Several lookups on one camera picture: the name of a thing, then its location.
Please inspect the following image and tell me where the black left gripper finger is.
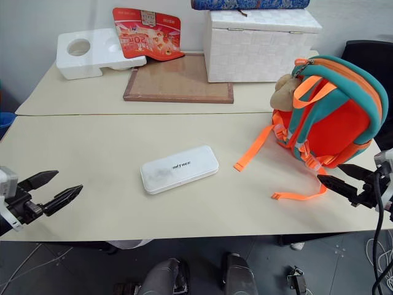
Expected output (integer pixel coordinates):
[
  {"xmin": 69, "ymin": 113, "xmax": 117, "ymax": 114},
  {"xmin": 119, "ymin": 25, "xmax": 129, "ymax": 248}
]
[
  {"xmin": 42, "ymin": 184, "xmax": 84, "ymax": 218},
  {"xmin": 17, "ymin": 170, "xmax": 60, "ymax": 193}
]

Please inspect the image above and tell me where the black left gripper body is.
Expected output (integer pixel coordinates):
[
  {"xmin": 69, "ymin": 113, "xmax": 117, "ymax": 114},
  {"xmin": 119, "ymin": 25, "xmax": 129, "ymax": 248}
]
[{"xmin": 4, "ymin": 185, "xmax": 45, "ymax": 227}]

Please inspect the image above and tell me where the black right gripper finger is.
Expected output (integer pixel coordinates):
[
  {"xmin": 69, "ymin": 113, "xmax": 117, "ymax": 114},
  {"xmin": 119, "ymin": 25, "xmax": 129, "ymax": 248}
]
[
  {"xmin": 337, "ymin": 163, "xmax": 375, "ymax": 185},
  {"xmin": 316, "ymin": 174, "xmax": 360, "ymax": 204}
]

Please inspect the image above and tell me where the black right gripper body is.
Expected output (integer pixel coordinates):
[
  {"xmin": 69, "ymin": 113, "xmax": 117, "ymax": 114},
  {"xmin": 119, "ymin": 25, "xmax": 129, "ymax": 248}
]
[{"xmin": 351, "ymin": 171, "xmax": 384, "ymax": 213}]

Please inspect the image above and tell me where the orange and teal backpack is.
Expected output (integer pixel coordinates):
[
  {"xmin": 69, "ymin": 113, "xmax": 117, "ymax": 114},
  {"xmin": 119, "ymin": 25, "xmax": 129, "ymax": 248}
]
[{"xmin": 233, "ymin": 55, "xmax": 389, "ymax": 201}]

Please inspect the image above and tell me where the white plastic pencil case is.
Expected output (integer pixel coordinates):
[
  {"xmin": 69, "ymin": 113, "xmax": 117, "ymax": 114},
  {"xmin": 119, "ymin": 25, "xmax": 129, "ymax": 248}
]
[{"xmin": 140, "ymin": 144, "xmax": 220, "ymax": 195}]

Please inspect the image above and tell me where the blue plastic container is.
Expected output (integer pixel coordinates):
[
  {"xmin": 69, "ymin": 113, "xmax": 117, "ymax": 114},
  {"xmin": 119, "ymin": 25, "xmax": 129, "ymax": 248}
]
[{"xmin": 0, "ymin": 112, "xmax": 17, "ymax": 140}]

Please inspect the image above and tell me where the small black floor device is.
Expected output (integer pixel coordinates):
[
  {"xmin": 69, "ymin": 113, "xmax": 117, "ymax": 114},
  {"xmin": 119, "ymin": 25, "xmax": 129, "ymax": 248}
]
[{"xmin": 286, "ymin": 265, "xmax": 309, "ymax": 295}]

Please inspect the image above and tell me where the beige plush bear toy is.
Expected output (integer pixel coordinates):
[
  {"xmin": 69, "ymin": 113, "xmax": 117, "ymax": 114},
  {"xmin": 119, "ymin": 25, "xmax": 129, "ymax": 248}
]
[{"xmin": 270, "ymin": 73, "xmax": 300, "ymax": 111}]

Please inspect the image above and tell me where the black chair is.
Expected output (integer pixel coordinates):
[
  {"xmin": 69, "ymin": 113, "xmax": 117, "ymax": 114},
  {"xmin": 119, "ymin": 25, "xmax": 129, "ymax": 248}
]
[{"xmin": 340, "ymin": 39, "xmax": 393, "ymax": 151}]

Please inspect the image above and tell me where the grey rounded robot leg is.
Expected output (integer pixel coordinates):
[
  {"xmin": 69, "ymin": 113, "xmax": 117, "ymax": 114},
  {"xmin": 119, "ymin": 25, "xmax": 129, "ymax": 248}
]
[{"xmin": 139, "ymin": 257, "xmax": 190, "ymax": 295}]

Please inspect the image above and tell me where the dark rounded robot leg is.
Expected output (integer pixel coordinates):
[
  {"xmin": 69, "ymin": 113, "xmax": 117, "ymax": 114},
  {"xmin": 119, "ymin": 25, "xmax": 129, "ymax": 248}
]
[{"xmin": 222, "ymin": 252, "xmax": 259, "ymax": 295}]

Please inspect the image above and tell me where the white foam packing block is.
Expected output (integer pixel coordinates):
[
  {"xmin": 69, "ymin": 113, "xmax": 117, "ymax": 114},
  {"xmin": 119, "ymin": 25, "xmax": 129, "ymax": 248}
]
[{"xmin": 55, "ymin": 28, "xmax": 147, "ymax": 81}]

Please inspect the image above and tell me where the white woven lidded box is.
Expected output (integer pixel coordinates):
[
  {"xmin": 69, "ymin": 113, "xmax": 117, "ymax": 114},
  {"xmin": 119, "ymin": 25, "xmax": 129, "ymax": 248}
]
[{"xmin": 202, "ymin": 9, "xmax": 323, "ymax": 84}]

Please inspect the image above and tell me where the red printed gift bag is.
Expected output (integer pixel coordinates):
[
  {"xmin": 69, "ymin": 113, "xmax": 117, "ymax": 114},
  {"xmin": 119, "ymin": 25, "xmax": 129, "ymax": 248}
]
[{"xmin": 112, "ymin": 7, "xmax": 185, "ymax": 62}]

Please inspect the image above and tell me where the blue patterned fabric roll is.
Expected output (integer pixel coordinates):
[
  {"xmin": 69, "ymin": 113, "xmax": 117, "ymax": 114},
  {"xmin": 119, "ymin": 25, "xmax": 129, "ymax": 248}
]
[{"xmin": 190, "ymin": 0, "xmax": 311, "ymax": 11}]

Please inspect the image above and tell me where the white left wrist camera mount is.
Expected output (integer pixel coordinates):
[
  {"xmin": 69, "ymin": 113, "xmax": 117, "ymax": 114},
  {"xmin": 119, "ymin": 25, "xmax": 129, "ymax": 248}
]
[{"xmin": 0, "ymin": 165, "xmax": 23, "ymax": 233}]

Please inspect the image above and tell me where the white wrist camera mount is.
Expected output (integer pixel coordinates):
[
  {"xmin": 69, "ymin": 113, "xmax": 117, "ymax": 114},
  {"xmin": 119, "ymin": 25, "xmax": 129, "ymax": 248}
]
[
  {"xmin": 0, "ymin": 165, "xmax": 23, "ymax": 233},
  {"xmin": 373, "ymin": 149, "xmax": 393, "ymax": 179}
]

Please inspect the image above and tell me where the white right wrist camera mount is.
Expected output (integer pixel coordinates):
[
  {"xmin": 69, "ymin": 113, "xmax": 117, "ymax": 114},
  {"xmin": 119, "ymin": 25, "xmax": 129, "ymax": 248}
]
[{"xmin": 373, "ymin": 149, "xmax": 393, "ymax": 179}]

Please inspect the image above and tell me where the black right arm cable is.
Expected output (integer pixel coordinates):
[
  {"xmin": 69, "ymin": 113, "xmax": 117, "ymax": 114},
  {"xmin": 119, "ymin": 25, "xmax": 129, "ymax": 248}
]
[{"xmin": 370, "ymin": 171, "xmax": 393, "ymax": 295}]

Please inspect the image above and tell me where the thin white floor cable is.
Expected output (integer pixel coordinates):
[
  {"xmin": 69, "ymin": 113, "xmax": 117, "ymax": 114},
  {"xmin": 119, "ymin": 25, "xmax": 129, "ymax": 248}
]
[{"xmin": 0, "ymin": 242, "xmax": 73, "ymax": 291}]

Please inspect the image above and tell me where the white floor cables bundle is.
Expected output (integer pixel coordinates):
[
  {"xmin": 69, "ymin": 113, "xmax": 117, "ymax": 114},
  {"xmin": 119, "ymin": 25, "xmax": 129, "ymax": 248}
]
[{"xmin": 364, "ymin": 229, "xmax": 393, "ymax": 279}]

